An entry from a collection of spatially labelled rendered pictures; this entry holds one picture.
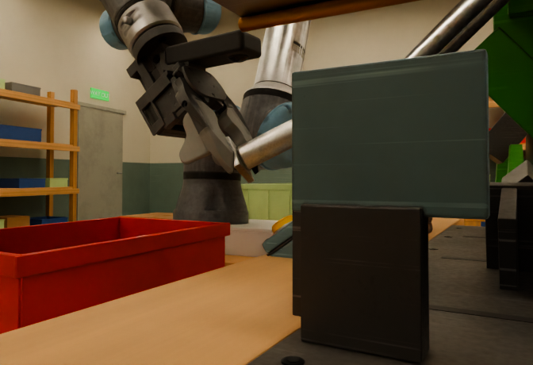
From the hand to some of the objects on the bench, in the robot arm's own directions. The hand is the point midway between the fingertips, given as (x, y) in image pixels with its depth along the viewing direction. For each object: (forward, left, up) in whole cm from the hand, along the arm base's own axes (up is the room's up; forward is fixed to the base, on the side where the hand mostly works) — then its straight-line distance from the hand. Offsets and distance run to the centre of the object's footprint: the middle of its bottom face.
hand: (244, 159), depth 53 cm
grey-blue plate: (+23, -22, -12) cm, 33 cm away
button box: (+8, +6, -14) cm, 17 cm away
